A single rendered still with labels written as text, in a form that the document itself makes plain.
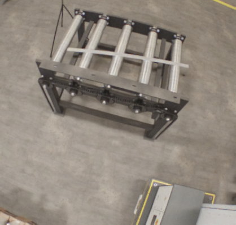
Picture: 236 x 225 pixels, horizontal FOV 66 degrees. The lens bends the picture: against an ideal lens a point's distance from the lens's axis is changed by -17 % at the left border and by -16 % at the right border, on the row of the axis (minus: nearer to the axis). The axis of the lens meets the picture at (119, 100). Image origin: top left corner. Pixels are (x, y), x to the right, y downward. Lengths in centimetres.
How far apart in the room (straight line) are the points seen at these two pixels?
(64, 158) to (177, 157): 144
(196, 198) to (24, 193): 201
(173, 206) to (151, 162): 99
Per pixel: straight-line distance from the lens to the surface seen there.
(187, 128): 298
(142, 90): 165
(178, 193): 190
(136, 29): 252
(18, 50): 357
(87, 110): 244
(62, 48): 219
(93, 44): 218
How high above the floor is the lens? 261
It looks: 65 degrees down
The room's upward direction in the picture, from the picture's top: 13 degrees clockwise
